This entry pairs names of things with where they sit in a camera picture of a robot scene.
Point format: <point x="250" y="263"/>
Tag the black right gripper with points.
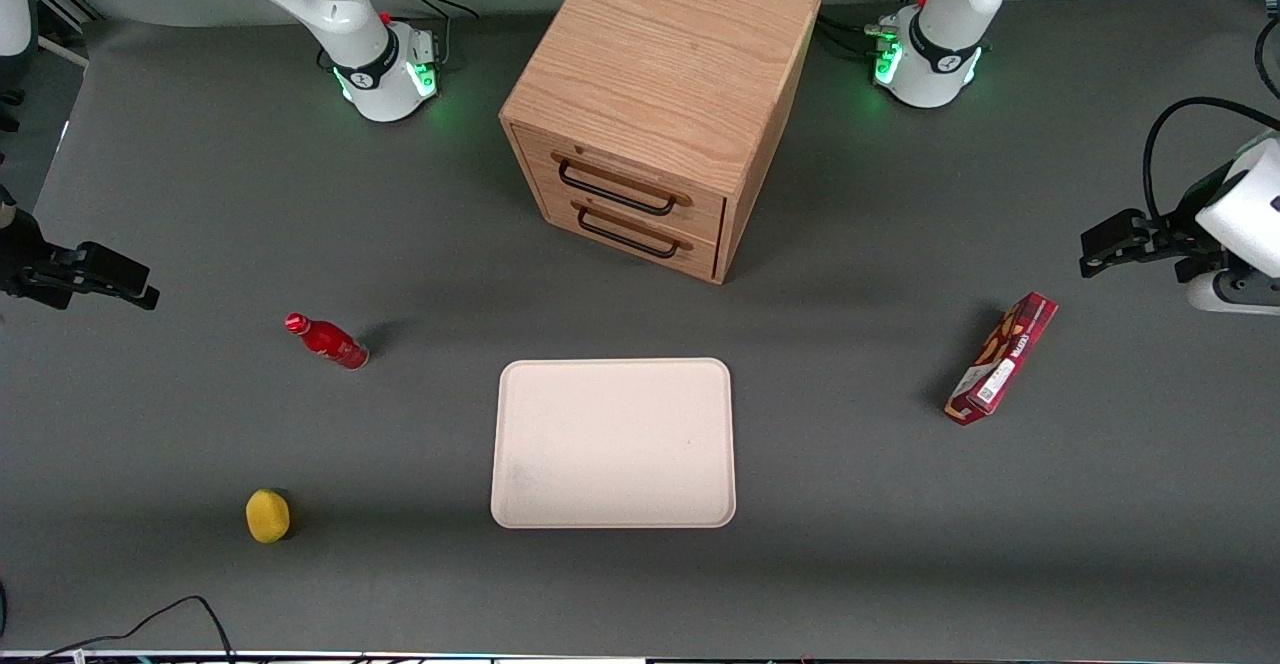
<point x="22" y="262"/>

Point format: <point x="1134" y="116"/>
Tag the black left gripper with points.
<point x="1182" y="241"/>

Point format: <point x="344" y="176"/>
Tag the red coke bottle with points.
<point x="332" y="343"/>

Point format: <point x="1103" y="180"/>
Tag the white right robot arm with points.
<point x="375" y="84"/>

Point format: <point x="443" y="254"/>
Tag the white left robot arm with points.
<point x="935" y="84"/>

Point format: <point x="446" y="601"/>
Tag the beige plastic tray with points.
<point x="615" y="444"/>

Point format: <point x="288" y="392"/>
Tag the red tartan cookie box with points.
<point x="1003" y="359"/>

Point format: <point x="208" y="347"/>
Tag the yellow lemon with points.
<point x="266" y="517"/>

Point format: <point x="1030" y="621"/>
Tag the wooden drawer front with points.
<point x="560" y="212"/>
<point x="700" y="216"/>

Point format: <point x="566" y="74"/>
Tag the wooden drawer cabinet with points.
<point x="660" y="54"/>

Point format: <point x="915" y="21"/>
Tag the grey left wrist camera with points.
<point x="1235" y="292"/>

